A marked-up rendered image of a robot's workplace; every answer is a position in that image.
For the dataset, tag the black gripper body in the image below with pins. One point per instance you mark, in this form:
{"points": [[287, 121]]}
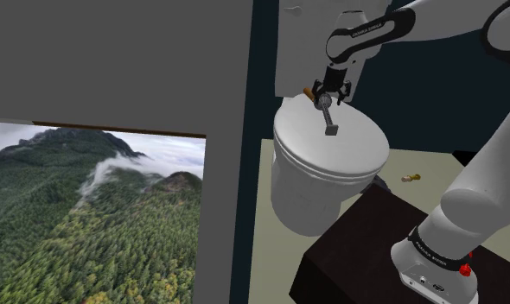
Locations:
{"points": [[334, 78]]}

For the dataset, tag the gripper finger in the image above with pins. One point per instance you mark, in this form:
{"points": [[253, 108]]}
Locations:
{"points": [[316, 89], [344, 93]]}

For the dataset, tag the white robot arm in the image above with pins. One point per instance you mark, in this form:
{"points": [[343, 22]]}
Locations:
{"points": [[482, 198]]}

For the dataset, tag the white toilet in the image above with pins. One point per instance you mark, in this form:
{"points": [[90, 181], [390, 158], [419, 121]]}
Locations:
{"points": [[322, 168]]}

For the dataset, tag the small tan and yellow object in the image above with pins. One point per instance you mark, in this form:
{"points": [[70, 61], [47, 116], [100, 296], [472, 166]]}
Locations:
{"points": [[411, 178]]}

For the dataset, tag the dark robot stand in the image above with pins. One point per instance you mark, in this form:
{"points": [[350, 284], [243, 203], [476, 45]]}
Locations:
{"points": [[364, 248]]}

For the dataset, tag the mountain forest wall picture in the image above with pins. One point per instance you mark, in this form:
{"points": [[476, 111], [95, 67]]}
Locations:
{"points": [[90, 219]]}

